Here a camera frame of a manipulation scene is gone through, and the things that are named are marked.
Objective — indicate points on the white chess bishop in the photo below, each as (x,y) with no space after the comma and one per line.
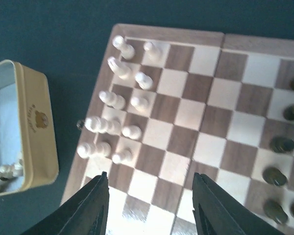
(112,99)

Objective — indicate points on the dark chess pawn six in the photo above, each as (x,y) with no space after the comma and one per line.
(274,211)

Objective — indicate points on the white chess rook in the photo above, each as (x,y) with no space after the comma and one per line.
(127,50)

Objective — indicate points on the white bishop in tin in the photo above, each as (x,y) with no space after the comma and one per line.
(6,171)

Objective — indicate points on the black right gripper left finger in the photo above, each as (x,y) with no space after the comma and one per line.
(85,213)

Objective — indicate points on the white chess knight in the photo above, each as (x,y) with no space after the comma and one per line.
(119,68)

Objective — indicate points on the dark chess pawn four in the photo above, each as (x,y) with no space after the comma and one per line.
(281,145)

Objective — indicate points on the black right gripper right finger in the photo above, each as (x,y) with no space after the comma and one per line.
(217,213)

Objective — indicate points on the white chess queen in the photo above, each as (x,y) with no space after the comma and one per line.
(87,150)

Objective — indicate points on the metal board clasp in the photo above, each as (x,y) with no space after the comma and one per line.
(80,124)

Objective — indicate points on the white chess pawn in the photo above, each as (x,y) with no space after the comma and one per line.
(122,156)
(154,52)
(133,132)
(141,104)
(144,81)

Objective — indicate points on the dark chess pawn five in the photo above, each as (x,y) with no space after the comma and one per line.
(274,176)

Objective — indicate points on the wooden chess board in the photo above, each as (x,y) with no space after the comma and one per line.
(216,102)

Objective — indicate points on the yellow tin box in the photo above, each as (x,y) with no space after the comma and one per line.
(26,125)

